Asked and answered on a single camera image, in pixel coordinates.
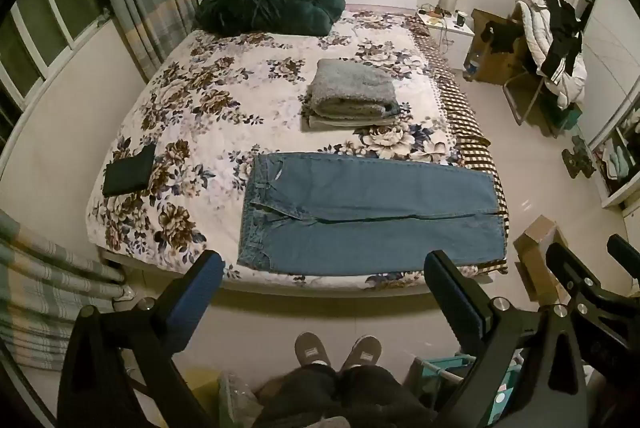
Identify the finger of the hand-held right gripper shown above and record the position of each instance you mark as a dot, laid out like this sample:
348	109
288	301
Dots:
567	270
625	253

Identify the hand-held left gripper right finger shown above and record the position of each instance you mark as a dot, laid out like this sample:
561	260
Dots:
460	303

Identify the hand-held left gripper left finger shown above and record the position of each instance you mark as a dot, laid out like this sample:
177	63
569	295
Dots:
197	303

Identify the blue denim pants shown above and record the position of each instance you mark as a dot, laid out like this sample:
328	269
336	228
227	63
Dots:
375	208

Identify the small open cardboard box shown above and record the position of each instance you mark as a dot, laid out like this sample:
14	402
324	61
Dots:
537	253

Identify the teal folded clothes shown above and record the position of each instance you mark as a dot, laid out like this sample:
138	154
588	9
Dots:
616	160

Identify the clear plastic bag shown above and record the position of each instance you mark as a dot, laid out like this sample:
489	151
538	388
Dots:
237	400

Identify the dark slippers pair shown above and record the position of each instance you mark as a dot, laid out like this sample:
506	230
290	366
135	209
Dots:
577	158

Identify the person's right shoe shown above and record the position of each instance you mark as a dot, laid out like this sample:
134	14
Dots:
361	350

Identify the person's shoe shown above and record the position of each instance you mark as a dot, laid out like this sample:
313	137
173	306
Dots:
361	350
311	348

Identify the person's right leg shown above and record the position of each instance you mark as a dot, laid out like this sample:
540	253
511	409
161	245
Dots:
385	395

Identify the person's left shoe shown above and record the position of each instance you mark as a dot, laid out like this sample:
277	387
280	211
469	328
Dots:
311	348

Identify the green bin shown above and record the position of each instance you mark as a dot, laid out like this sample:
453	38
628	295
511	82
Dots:
567	118

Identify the dark folded cloth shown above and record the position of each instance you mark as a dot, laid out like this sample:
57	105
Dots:
129	170

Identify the plaid curtain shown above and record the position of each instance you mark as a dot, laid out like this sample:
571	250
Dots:
45	288

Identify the brown checked bed sheet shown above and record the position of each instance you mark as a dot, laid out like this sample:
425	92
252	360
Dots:
470	128

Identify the metal folding chair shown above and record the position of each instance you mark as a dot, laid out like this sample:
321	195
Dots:
520	98

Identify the white wardrobe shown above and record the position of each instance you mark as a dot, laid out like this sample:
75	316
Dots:
610	58

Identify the bed with floral cover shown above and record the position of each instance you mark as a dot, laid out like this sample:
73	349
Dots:
225	108

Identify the large cardboard box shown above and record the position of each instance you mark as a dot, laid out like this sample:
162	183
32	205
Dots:
495	63

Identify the beige folded cloth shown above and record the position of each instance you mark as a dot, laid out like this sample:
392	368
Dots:
330	123

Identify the plastic water bottle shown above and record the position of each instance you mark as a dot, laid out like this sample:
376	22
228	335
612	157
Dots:
472	67

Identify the black striped garment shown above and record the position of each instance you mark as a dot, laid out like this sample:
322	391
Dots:
562	33

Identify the chair with piled clothes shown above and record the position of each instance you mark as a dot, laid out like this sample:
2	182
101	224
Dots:
535	38

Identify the grey fluffy folded blanket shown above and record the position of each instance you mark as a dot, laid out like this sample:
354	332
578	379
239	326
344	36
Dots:
350	85

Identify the black cloth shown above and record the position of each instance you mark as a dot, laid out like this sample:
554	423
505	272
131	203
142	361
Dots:
500	35

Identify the white nightstand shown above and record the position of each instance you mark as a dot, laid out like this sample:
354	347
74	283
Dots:
457	43

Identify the dark cup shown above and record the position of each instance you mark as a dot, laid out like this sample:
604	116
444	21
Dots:
461	19

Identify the small yellow object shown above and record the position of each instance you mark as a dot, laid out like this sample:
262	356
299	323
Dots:
434	22

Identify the dark green duvet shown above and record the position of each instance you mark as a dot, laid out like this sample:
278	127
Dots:
270	3

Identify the white framed window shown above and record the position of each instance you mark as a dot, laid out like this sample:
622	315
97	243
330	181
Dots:
55	18

